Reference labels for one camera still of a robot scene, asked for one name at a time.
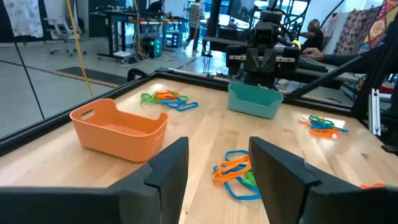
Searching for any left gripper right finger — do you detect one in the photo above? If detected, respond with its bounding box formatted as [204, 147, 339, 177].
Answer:
[248, 136, 398, 224]

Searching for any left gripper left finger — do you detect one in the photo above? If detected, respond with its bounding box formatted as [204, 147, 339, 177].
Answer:
[0, 136, 190, 224]

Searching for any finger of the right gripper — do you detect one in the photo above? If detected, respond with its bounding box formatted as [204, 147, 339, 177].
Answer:
[261, 48, 278, 86]
[244, 48, 262, 86]

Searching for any person's forearm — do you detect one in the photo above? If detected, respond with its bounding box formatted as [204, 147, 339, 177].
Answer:
[323, 53, 377, 74]

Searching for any teal plastic basket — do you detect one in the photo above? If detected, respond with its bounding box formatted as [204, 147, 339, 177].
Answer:
[228, 82, 284, 120]

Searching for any person's hand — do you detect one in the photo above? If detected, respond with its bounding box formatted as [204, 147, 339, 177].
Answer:
[302, 47, 325, 62]

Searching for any orange plastic basket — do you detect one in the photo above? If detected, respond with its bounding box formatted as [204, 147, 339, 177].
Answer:
[69, 98, 170, 163]

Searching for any pale fabric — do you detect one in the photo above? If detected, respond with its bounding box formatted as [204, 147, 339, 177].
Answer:
[320, 12, 349, 55]

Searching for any computer with green lights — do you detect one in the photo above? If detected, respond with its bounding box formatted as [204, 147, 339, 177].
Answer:
[143, 37, 163, 59]

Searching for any dark floral fabric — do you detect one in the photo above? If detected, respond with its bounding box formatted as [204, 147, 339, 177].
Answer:
[334, 7, 382, 56]

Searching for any colourful quilt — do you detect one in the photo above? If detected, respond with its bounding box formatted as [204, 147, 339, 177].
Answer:
[357, 0, 398, 54]

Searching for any black standing desk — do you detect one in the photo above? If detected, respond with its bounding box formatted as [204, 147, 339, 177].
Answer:
[96, 7, 190, 62]

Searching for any black mat with hazard stripes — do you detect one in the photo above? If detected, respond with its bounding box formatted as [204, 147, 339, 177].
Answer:
[51, 65, 128, 89]

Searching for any white office chair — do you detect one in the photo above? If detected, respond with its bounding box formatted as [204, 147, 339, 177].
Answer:
[43, 0, 88, 57]

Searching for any white patterned fabric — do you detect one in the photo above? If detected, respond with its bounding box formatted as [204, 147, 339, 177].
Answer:
[2, 0, 44, 39]

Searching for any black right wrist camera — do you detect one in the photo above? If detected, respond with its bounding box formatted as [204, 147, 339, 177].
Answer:
[253, 21, 280, 49]

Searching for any black cable loop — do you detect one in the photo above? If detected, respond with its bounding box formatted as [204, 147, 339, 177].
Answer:
[126, 68, 149, 82]

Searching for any silver aluminium post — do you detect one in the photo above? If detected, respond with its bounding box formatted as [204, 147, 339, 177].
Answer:
[368, 88, 382, 137]

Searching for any black aluminium table frame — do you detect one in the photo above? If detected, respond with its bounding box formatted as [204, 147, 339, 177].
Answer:
[0, 18, 398, 158]

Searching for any yellow power cable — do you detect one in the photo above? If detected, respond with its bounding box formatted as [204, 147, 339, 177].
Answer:
[65, 0, 95, 99]

